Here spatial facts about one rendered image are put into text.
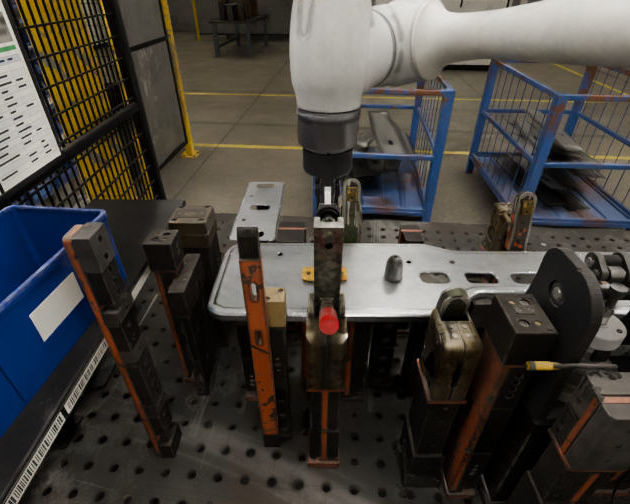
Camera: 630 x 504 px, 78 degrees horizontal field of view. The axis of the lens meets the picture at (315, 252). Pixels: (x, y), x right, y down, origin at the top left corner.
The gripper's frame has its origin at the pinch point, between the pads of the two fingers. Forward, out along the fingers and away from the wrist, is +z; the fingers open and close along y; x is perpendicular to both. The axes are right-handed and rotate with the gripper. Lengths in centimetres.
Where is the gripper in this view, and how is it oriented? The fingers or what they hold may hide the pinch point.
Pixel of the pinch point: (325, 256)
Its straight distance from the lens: 69.7
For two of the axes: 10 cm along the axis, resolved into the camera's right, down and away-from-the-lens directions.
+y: 0.1, -5.7, 8.2
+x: -10.0, -0.1, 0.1
